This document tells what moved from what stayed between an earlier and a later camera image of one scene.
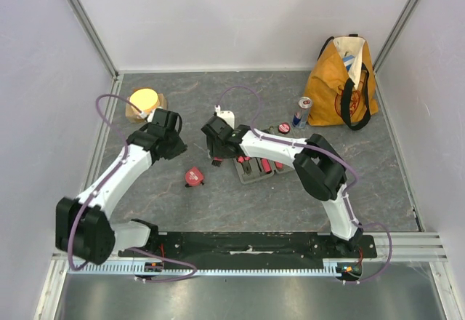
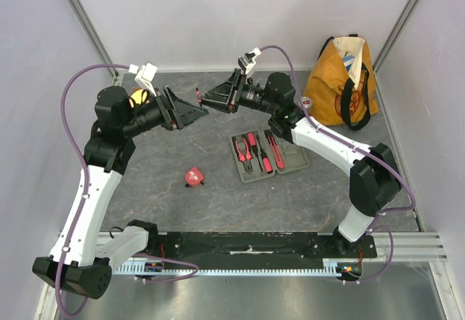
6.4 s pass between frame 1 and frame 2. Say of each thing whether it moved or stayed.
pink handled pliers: stayed
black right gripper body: moved
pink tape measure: stayed
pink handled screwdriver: stayed
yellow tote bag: stayed
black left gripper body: moved
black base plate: stayed
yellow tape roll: stayed
